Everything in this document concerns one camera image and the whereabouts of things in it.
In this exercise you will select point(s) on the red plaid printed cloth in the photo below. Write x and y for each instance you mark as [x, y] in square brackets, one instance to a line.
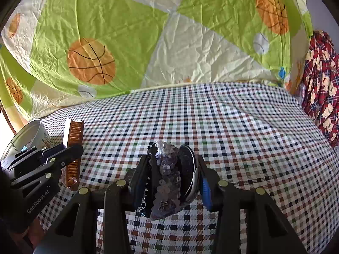
[323, 84]

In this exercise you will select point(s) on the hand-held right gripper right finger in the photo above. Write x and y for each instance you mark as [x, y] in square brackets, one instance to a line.
[205, 193]

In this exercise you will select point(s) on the round dark cookie tin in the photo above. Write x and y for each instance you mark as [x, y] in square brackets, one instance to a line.
[37, 135]

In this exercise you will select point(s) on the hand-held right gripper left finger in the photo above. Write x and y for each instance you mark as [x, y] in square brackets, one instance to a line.
[140, 180]

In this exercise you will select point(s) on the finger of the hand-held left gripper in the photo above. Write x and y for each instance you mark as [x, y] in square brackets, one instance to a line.
[68, 152]
[25, 156]

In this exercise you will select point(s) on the checkered tablecloth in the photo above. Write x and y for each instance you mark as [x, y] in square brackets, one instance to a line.
[238, 137]

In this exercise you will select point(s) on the black sequined hair claw clip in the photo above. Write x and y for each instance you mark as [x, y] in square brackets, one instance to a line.
[169, 174]

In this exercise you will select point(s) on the basketball print bed sheet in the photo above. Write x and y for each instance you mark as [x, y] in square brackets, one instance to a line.
[185, 45]

